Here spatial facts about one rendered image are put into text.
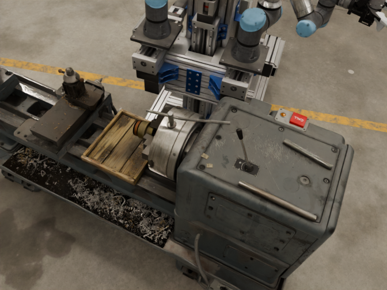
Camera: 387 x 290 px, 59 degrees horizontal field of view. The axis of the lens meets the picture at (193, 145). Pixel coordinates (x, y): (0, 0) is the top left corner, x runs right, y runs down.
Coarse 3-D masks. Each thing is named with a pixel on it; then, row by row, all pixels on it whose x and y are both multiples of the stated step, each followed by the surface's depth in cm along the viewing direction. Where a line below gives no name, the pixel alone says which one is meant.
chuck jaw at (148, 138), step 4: (144, 136) 150; (148, 136) 150; (152, 136) 150; (144, 140) 150; (148, 140) 148; (152, 140) 148; (144, 144) 147; (148, 144) 147; (144, 148) 149; (148, 148) 145; (144, 152) 144; (148, 152) 144; (144, 156) 145; (148, 160) 145; (152, 164) 144
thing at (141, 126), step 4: (140, 120) 154; (144, 120) 154; (136, 124) 152; (140, 124) 152; (144, 124) 152; (148, 124) 151; (136, 128) 152; (140, 128) 151; (144, 128) 151; (148, 128) 152; (152, 128) 151; (136, 132) 153; (140, 132) 151; (144, 132) 150; (148, 132) 151; (152, 132) 151; (140, 136) 153
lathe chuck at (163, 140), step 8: (176, 112) 142; (184, 112) 143; (192, 112) 146; (176, 120) 139; (160, 128) 137; (168, 128) 137; (176, 128) 137; (160, 136) 137; (168, 136) 136; (176, 136) 136; (152, 144) 138; (160, 144) 137; (168, 144) 136; (152, 152) 139; (160, 152) 137; (168, 152) 136; (152, 160) 141; (160, 160) 139; (152, 168) 145; (160, 168) 142
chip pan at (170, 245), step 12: (0, 156) 205; (168, 240) 180; (180, 252) 177; (192, 252) 177; (204, 264) 174; (216, 264) 174; (228, 276) 171; (240, 276) 172; (240, 288) 168; (252, 288) 169; (264, 288) 169
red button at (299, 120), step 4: (292, 116) 140; (296, 116) 140; (300, 116) 140; (304, 116) 140; (292, 120) 138; (296, 120) 139; (300, 120) 139; (304, 120) 139; (296, 124) 138; (300, 124) 137; (304, 124) 138
